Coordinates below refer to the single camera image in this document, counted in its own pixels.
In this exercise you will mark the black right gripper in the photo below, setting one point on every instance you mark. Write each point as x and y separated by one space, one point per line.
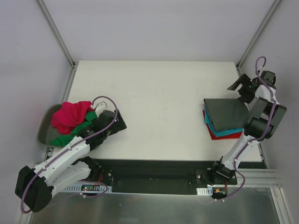
243 86

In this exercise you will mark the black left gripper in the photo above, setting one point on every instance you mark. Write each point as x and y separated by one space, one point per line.
119 123

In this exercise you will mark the grey t-shirt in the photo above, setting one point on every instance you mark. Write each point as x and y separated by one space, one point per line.
225 113

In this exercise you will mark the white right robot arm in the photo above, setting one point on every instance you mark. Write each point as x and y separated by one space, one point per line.
260 123

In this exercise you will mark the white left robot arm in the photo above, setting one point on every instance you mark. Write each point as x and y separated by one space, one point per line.
38 185

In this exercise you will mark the red folded t-shirt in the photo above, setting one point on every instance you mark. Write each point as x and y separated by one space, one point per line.
224 136

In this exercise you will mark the teal folded t-shirt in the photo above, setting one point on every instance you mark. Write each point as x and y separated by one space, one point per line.
219 131

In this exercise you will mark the magenta t-shirt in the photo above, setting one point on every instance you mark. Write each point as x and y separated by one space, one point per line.
75 109

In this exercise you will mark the green t-shirt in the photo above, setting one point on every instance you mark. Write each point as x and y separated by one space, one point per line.
70 135

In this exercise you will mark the grey plastic bin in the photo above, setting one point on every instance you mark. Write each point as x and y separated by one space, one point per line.
46 132

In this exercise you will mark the right aluminium frame post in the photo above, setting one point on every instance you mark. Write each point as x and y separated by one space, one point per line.
259 31

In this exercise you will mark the aluminium frame post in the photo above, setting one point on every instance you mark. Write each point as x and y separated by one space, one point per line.
49 20
259 31

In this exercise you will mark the left white cable duct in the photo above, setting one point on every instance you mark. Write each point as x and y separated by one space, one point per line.
87 188

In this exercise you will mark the white cable duct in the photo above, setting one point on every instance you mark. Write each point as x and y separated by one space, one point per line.
204 191
87 188

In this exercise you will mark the right white cable duct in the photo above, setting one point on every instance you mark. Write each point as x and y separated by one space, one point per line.
204 191

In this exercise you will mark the left aluminium frame post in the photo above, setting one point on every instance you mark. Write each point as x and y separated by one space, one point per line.
49 20

